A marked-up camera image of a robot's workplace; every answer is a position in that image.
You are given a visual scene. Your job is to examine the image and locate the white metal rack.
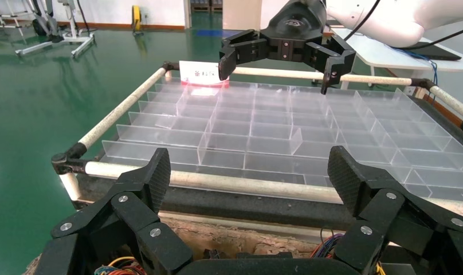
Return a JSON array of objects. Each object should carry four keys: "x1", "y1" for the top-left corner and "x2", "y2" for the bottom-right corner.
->
[{"x1": 0, "y1": 0, "x2": 31, "y2": 37}]

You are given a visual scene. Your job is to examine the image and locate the brown cardboard divider box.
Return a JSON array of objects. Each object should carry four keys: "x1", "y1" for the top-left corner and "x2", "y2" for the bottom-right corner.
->
[{"x1": 24, "y1": 216, "x2": 323, "y2": 275}]

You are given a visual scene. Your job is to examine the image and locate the white wheeled metal stand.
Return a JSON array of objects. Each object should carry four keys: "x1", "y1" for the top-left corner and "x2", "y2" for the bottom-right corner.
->
[{"x1": 15, "y1": 0, "x2": 96, "y2": 58}]

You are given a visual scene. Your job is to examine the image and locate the white pipe cart frame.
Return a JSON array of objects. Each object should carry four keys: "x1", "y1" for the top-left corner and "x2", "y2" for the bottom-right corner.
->
[{"x1": 51, "y1": 61, "x2": 463, "y2": 211}]

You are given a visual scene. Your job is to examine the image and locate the white red label card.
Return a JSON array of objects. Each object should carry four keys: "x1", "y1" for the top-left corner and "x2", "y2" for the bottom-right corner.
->
[{"x1": 179, "y1": 60, "x2": 230, "y2": 89}]

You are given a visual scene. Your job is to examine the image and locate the white background table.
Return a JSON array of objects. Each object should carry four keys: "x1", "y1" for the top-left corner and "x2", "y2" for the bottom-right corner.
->
[{"x1": 326, "y1": 26, "x2": 463, "y2": 90}]

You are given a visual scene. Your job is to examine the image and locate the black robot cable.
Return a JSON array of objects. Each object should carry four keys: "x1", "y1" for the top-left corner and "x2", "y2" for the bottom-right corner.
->
[
  {"x1": 391, "y1": 25, "x2": 463, "y2": 50},
  {"x1": 343, "y1": 0, "x2": 382, "y2": 42}
]

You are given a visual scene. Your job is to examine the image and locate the black flat device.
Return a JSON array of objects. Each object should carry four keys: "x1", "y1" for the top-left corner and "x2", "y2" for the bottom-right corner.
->
[{"x1": 400, "y1": 41, "x2": 462, "y2": 61}]

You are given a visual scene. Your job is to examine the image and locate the yellow black floor device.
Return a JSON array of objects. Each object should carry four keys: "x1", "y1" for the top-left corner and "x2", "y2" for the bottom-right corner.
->
[{"x1": 131, "y1": 5, "x2": 143, "y2": 35}]

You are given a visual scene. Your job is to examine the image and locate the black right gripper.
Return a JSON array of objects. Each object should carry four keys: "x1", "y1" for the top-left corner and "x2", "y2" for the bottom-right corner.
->
[{"x1": 218, "y1": 0, "x2": 357, "y2": 95}]

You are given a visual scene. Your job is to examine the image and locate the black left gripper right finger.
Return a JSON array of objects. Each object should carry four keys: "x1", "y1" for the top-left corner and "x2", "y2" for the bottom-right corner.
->
[{"x1": 327, "y1": 146, "x2": 463, "y2": 275}]

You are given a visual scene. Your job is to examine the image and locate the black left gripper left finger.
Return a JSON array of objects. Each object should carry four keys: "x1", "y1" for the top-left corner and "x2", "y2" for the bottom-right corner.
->
[{"x1": 50, "y1": 148, "x2": 194, "y2": 275}]

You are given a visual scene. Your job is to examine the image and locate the clear acrylic divider tray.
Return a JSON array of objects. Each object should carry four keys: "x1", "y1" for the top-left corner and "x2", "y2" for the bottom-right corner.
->
[{"x1": 101, "y1": 77, "x2": 463, "y2": 202}]

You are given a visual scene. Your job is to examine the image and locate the blue cable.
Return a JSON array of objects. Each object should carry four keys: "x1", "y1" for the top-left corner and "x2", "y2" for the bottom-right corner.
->
[{"x1": 400, "y1": 47, "x2": 439, "y2": 86}]

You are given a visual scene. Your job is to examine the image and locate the multicolour wire bundle power supply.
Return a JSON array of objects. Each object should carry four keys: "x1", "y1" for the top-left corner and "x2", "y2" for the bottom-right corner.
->
[{"x1": 94, "y1": 257, "x2": 147, "y2": 275}]

